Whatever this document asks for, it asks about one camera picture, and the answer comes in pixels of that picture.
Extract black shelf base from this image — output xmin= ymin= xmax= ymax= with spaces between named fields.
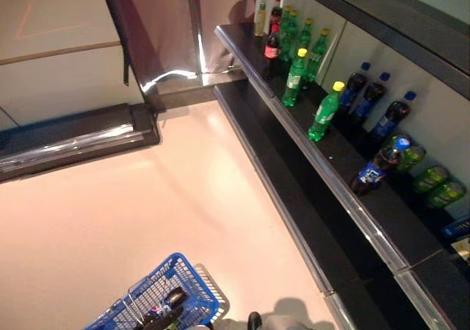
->
xmin=212 ymin=82 xmax=390 ymax=330

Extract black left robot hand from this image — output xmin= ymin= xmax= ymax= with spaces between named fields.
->
xmin=134 ymin=306 xmax=184 ymax=330

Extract Pepsi bottle round logo label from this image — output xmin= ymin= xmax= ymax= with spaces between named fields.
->
xmin=145 ymin=286 xmax=187 ymax=322

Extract yellow tea bottle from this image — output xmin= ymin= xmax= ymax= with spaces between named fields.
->
xmin=253 ymin=0 xmax=268 ymax=37

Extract dark hanging strap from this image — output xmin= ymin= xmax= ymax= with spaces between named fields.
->
xmin=120 ymin=39 xmax=131 ymax=87

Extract black shelf board clear rail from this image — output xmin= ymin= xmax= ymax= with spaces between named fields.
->
xmin=214 ymin=23 xmax=470 ymax=330
xmin=262 ymin=0 xmax=470 ymax=101

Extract Pepsi bottle square print label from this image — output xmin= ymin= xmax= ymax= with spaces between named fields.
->
xmin=350 ymin=137 xmax=411 ymax=198

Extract reflective metal end panel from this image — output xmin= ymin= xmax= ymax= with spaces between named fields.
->
xmin=95 ymin=0 xmax=258 ymax=105

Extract green Sprite bottle yellow cap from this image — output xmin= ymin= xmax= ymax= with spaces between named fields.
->
xmin=296 ymin=17 xmax=314 ymax=57
xmin=305 ymin=27 xmax=330 ymax=84
xmin=281 ymin=48 xmax=308 ymax=107
xmin=278 ymin=5 xmax=293 ymax=62
xmin=307 ymin=81 xmax=346 ymax=143
xmin=284 ymin=9 xmax=299 ymax=62

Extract low black shelf unit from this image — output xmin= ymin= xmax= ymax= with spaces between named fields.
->
xmin=0 ymin=101 xmax=162 ymax=184

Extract blue plastic shopping basket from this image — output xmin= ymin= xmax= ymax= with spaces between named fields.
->
xmin=83 ymin=252 xmax=221 ymax=330

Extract grey right robot leg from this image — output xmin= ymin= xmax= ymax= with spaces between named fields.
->
xmin=256 ymin=314 xmax=298 ymax=330

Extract Coca-Cola bottle red cap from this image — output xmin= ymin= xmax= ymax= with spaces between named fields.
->
xmin=270 ymin=0 xmax=283 ymax=33
xmin=263 ymin=24 xmax=282 ymax=81

